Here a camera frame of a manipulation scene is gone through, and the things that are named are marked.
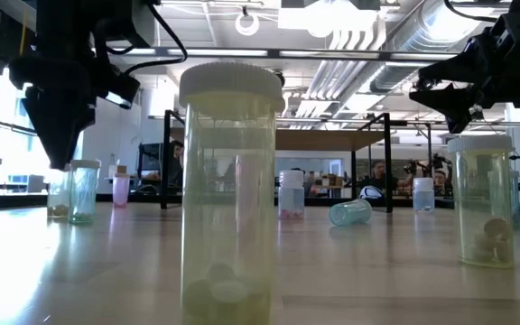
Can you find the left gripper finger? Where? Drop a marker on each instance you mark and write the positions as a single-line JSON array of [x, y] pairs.
[[59, 135]]

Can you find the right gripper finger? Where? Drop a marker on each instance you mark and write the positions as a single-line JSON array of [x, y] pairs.
[[458, 104], [463, 65]]

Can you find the tall yellow medicine bottle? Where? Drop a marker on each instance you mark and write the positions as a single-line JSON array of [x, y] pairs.
[[228, 180]]

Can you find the pink-base vial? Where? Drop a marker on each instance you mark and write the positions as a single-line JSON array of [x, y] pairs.
[[291, 198]]

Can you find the black ceiling device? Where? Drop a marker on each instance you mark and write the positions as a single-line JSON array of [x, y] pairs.
[[477, 115]]

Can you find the large window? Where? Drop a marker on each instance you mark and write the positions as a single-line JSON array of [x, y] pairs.
[[12, 135]]

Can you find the small cardboard box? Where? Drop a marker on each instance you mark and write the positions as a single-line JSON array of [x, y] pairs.
[[117, 169]]

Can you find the person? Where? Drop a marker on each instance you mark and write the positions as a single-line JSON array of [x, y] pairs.
[[440, 179], [378, 170], [177, 155]]

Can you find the black computer monitor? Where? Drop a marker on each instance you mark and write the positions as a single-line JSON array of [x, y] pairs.
[[149, 160]]

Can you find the black and white ball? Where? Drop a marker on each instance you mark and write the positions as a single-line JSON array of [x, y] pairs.
[[370, 192]]

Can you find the white ceiling fixture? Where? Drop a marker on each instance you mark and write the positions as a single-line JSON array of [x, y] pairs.
[[323, 18]]

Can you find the black ceiling camera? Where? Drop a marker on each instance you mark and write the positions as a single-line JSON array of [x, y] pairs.
[[424, 84], [281, 79]]

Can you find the silver ventilation duct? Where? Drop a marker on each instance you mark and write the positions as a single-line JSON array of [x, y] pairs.
[[431, 27]]

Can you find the black metal rack frame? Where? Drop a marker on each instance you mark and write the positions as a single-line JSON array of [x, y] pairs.
[[429, 149]]

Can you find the black aluminium table frame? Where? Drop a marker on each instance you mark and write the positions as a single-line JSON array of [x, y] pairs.
[[25, 200]]

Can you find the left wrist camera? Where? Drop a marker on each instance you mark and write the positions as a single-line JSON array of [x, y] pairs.
[[127, 90]]

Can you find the wooden shelf black frame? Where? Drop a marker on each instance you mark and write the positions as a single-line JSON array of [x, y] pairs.
[[323, 140]]

